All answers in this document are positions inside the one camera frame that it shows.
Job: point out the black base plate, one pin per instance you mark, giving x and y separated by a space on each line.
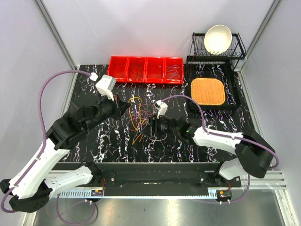
195 174

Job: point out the grey slotted cable duct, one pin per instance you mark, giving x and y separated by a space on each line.
204 193

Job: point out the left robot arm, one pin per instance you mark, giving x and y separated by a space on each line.
31 189

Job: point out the white cup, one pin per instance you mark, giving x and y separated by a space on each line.
238 64

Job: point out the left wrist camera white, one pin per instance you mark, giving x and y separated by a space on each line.
105 86

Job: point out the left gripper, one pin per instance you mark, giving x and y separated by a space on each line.
119 107

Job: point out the black tray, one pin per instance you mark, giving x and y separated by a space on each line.
204 67

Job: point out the black wire dish rack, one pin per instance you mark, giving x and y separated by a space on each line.
236 50

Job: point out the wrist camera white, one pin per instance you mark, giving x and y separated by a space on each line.
105 86
161 108

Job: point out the red bin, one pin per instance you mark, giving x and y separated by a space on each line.
155 70
118 68
136 69
173 70

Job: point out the white bowl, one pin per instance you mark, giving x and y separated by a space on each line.
217 39

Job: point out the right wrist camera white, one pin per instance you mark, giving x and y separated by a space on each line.
161 108

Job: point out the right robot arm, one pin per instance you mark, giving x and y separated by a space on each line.
253 154

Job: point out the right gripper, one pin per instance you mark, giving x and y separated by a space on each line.
154 126

